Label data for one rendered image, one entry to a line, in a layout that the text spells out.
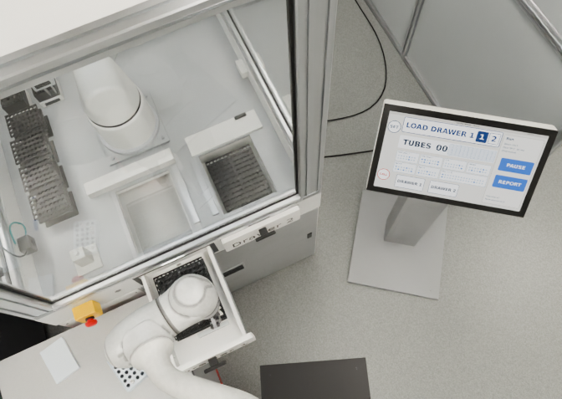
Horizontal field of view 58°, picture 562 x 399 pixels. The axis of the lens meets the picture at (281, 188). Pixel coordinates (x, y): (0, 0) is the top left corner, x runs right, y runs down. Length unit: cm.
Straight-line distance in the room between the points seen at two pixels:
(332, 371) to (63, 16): 136
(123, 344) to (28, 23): 72
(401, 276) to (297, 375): 102
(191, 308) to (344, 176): 174
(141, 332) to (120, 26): 71
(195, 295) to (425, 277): 165
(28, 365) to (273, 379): 85
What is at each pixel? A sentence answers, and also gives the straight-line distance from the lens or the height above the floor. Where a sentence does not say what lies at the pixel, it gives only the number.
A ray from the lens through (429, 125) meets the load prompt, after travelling 163.
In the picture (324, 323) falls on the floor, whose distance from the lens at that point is 258.
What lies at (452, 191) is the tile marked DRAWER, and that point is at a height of 100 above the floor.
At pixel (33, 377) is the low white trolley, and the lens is 203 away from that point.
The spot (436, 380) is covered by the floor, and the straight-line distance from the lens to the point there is 264.
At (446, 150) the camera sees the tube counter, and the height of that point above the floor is 111.
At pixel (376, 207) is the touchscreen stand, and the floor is 4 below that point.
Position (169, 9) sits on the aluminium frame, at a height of 199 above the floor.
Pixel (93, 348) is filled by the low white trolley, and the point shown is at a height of 76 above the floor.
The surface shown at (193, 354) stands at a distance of 177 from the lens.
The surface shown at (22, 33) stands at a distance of 87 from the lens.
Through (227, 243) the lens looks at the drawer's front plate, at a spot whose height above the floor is 91.
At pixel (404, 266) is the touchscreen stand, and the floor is 4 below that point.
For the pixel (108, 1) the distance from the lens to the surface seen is 86.
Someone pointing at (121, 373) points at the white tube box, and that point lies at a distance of 187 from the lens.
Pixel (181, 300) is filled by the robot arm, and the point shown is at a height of 142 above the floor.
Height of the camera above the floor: 256
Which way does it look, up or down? 69 degrees down
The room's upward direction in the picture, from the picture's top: 7 degrees counter-clockwise
